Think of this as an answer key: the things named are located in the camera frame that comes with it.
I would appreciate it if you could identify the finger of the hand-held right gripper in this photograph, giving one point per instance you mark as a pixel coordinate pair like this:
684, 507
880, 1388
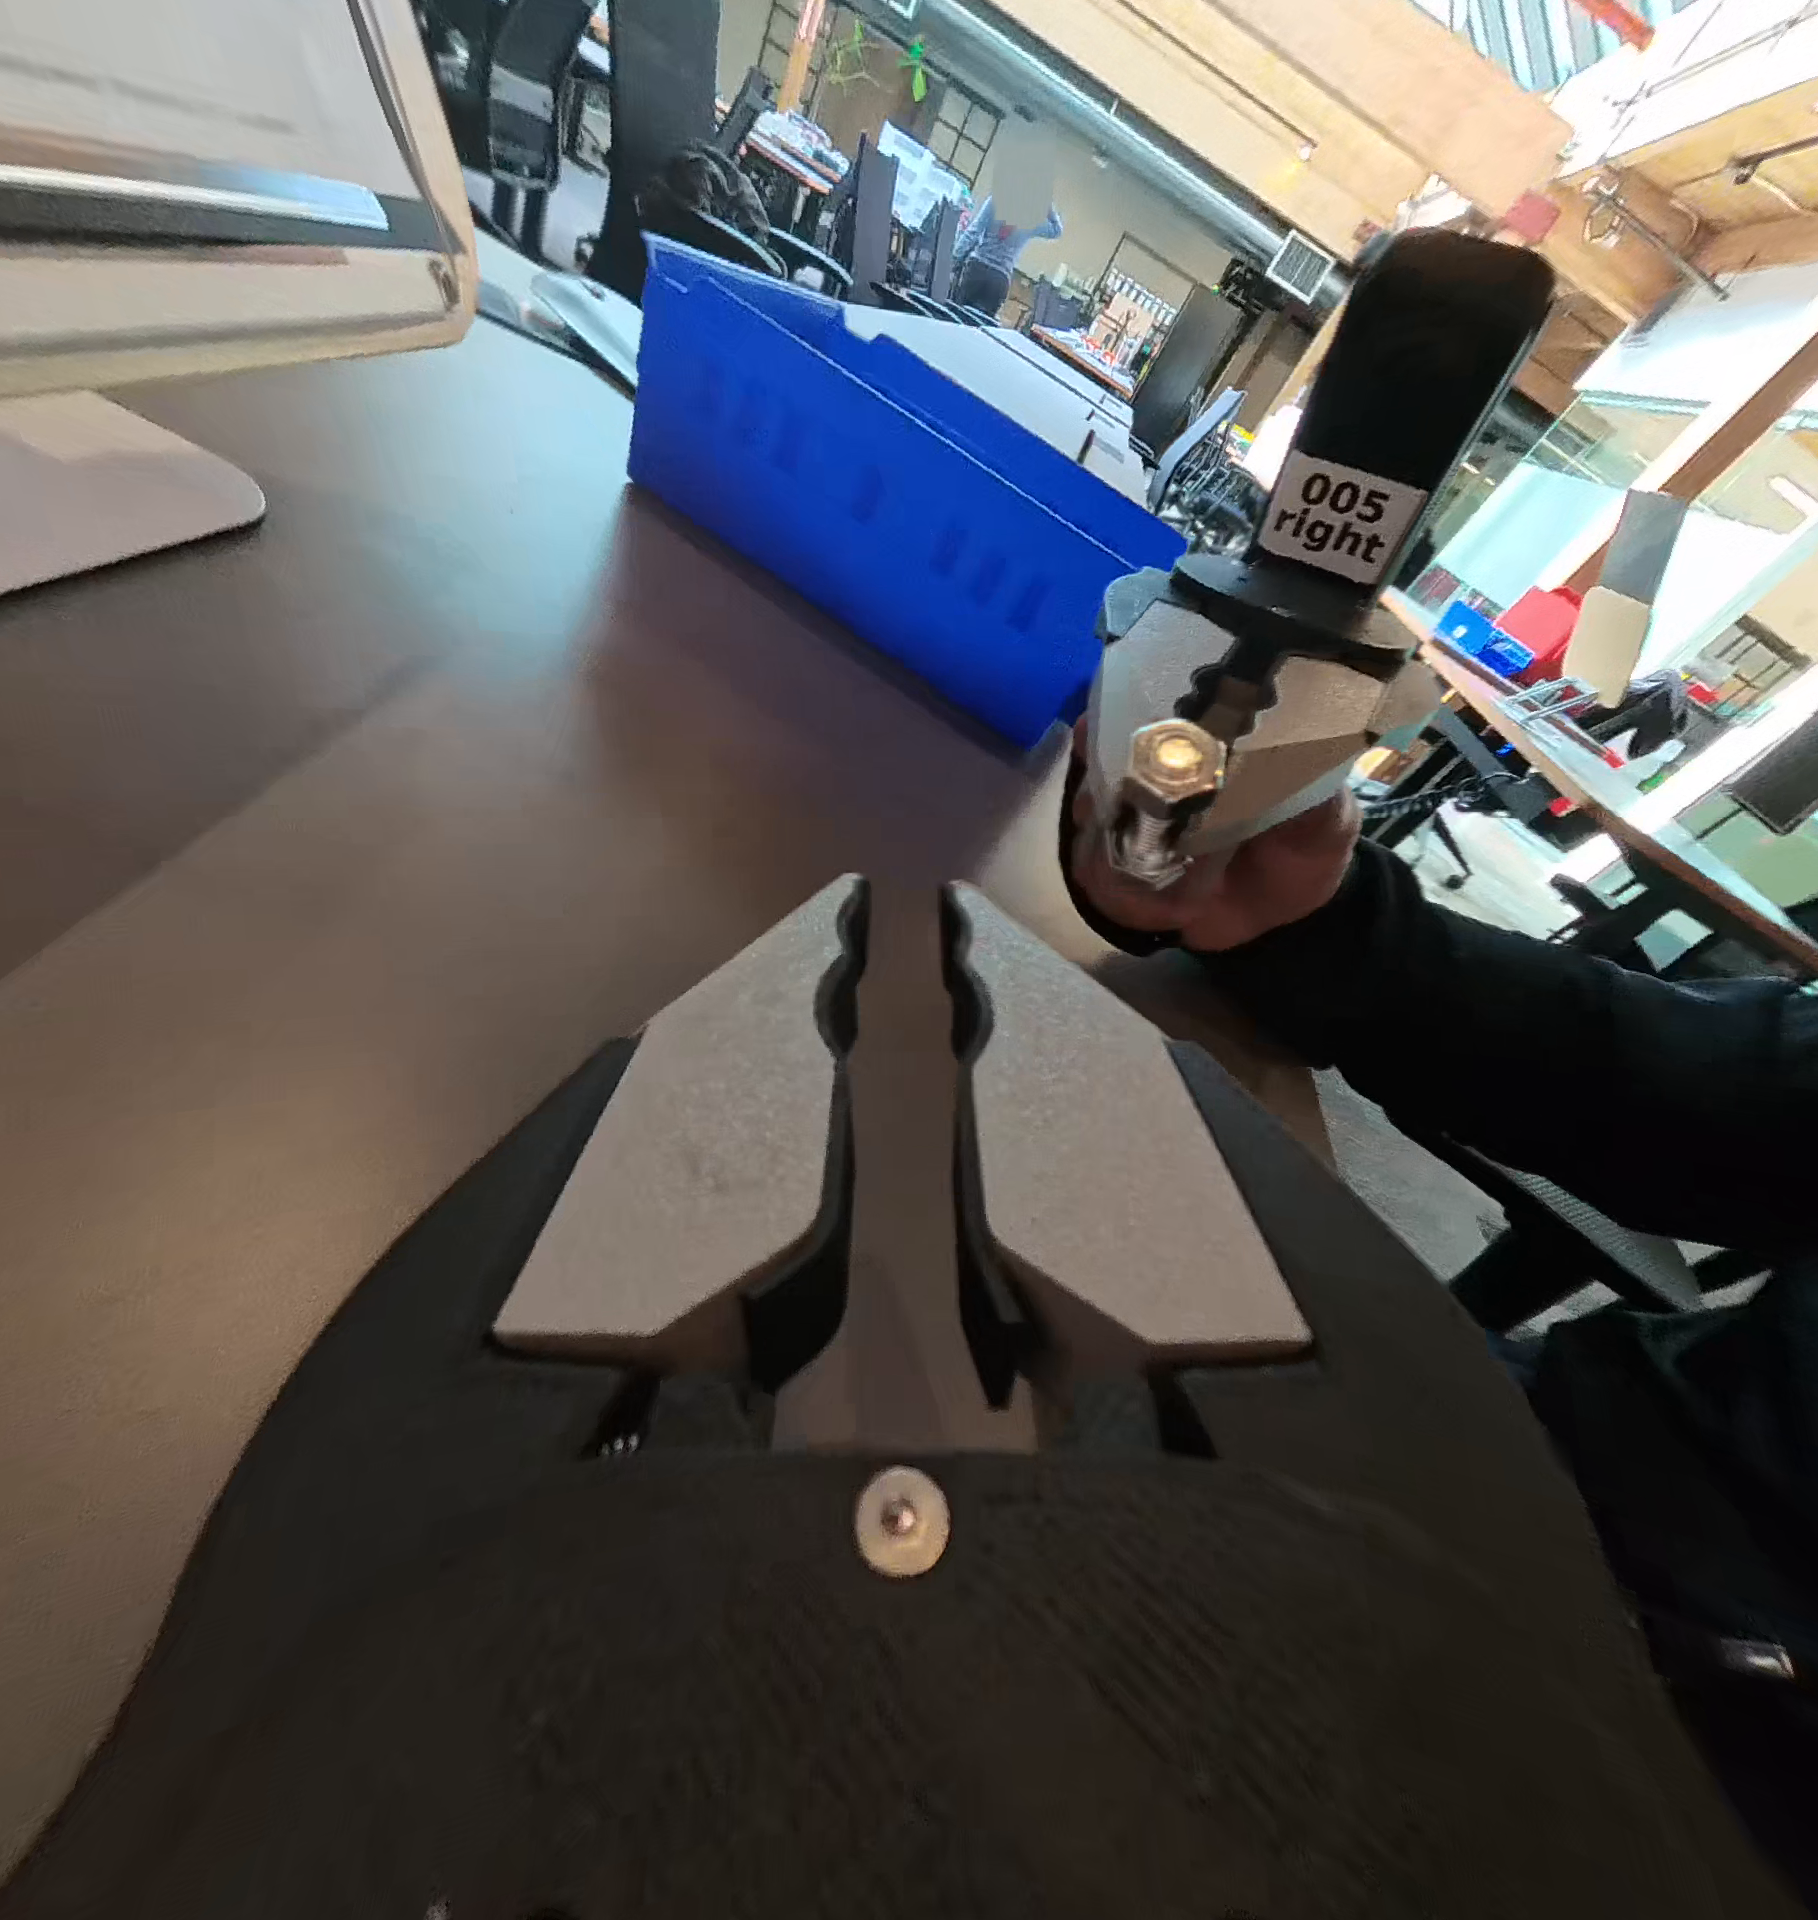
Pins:
1303, 739
1134, 675

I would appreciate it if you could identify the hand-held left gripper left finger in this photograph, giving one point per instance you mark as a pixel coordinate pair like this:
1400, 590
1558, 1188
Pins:
698, 1188

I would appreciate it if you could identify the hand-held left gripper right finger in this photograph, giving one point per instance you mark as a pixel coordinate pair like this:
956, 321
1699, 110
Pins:
1110, 1188

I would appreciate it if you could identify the steel hex nut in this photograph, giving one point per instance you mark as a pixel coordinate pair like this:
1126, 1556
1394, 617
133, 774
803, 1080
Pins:
1147, 783

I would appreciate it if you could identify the steel hex bolt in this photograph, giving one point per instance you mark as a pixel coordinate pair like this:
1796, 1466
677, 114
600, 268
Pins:
1147, 841

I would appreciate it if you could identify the blue plastic bin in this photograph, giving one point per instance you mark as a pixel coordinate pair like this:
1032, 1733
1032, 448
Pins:
851, 508

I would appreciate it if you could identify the person's right forearm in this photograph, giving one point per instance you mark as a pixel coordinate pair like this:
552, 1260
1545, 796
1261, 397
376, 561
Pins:
1523, 1037

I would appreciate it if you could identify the person's right hand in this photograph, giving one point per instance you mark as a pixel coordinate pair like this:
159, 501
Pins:
1249, 882

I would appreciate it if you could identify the red plastic bin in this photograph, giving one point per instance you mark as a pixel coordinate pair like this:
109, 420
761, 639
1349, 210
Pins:
1545, 632

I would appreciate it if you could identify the printed desk sheet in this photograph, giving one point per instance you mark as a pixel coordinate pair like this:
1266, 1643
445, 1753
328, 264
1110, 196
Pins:
585, 321

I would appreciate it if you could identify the person's dark clothing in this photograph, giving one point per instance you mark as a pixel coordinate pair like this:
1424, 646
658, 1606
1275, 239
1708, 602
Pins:
1747, 1498

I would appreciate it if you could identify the instruction sheet on stand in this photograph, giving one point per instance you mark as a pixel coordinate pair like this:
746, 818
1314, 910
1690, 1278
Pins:
97, 476

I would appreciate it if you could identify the printed instruction sheet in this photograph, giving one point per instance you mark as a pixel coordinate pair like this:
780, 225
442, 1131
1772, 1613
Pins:
144, 89

